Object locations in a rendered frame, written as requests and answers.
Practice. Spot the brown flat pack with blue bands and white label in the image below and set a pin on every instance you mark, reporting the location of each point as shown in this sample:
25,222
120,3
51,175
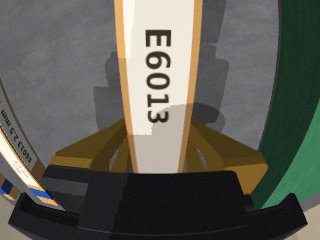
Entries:
18,152

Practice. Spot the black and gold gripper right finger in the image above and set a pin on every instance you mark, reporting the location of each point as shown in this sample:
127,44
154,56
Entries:
224,153

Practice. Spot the low green platform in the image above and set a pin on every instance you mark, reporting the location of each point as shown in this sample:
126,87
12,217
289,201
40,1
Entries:
291,143

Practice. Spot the brown welding electrode pack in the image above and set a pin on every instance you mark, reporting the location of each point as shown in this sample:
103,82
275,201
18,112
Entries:
8,189

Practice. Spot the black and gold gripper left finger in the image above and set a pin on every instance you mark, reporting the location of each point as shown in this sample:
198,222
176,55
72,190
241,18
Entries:
95,151

